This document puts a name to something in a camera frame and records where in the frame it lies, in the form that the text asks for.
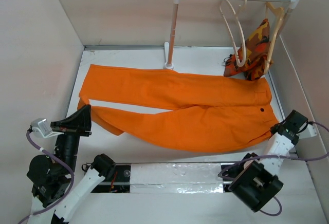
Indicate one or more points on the wooden hanger with garment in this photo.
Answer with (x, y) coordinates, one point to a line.
(279, 15)

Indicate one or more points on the orange trousers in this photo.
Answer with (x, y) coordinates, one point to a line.
(198, 113)

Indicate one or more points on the orange camouflage garment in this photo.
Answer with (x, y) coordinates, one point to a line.
(257, 48)

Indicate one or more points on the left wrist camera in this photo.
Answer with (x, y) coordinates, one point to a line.
(42, 129)

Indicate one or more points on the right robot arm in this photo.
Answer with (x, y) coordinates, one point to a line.
(254, 179)

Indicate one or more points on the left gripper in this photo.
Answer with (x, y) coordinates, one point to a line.
(76, 123)

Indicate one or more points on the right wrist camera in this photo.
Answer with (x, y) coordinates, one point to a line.
(308, 132)

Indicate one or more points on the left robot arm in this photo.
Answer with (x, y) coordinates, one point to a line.
(55, 197)

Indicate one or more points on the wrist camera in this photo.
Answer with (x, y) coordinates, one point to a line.
(308, 132)
(42, 129)

